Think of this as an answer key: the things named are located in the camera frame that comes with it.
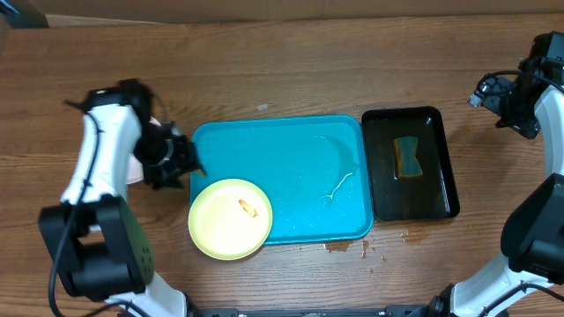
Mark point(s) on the black water tray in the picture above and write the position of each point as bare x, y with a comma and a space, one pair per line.
430, 196

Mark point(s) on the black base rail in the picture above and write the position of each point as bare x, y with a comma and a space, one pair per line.
388, 311

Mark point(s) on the yellow plate with smear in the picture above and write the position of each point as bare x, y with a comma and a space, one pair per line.
230, 219

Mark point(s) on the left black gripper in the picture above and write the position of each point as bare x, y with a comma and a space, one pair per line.
189, 162

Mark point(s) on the dark object top-left corner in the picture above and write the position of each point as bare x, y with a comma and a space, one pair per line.
22, 14

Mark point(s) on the green yellow sponge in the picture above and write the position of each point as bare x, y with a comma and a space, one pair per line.
407, 164

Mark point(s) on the white plate with red smear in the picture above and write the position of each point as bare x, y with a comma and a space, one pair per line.
135, 172

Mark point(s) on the teal plastic tray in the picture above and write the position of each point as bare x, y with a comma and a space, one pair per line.
313, 170

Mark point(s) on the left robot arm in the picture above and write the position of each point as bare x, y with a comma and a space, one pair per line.
99, 250

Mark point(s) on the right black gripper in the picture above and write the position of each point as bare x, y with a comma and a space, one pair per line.
500, 106

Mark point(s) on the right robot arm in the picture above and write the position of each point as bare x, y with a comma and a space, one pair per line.
531, 256

